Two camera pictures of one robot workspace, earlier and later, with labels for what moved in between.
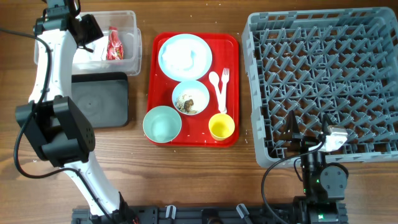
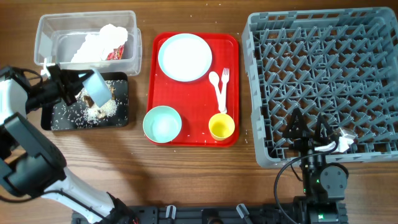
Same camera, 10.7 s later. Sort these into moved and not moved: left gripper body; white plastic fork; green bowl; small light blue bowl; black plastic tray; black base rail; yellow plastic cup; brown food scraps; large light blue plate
Moved: brown food scraps; small light blue bowl; left gripper body
Not moved: black base rail; green bowl; large light blue plate; white plastic fork; black plastic tray; yellow plastic cup
